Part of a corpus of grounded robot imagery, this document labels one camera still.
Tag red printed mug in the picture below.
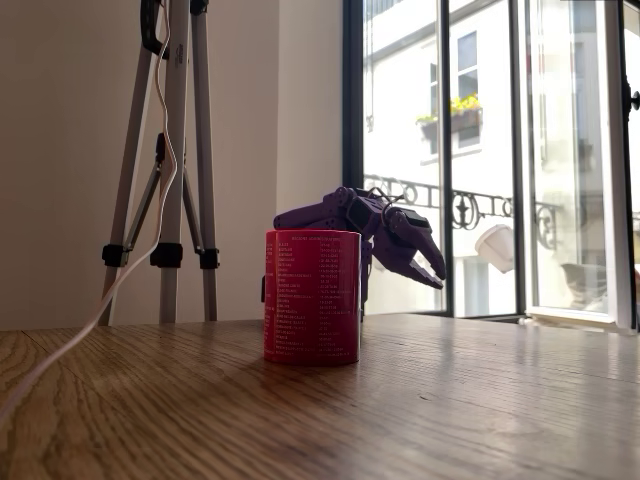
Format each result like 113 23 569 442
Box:
263 228 362 367

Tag white hanging flower pot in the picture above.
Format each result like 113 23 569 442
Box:
474 223 517 274

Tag black iron balcony railing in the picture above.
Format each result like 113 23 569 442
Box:
363 173 564 251

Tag window box with yellow flowers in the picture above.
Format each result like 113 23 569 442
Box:
415 93 485 142

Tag white open window sash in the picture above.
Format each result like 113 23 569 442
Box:
519 0 639 335

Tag thin servo cable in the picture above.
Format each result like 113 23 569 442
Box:
368 186 404 227

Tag black window frame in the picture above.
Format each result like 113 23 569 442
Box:
342 0 532 322

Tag silver camera tripod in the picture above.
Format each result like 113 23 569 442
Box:
98 0 222 326

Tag white cable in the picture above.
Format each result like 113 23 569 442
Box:
0 0 180 427

